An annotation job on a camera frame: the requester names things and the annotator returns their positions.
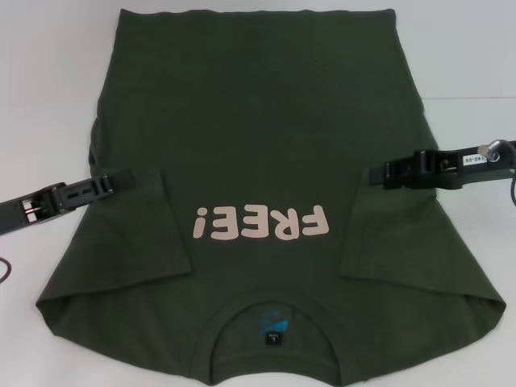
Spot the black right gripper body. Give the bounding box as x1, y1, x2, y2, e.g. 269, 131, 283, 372
439, 139, 516, 190

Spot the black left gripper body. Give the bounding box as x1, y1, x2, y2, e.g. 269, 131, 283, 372
0, 181, 68, 238

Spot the dark green FREE! t-shirt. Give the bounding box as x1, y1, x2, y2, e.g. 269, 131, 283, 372
34, 6, 508, 387

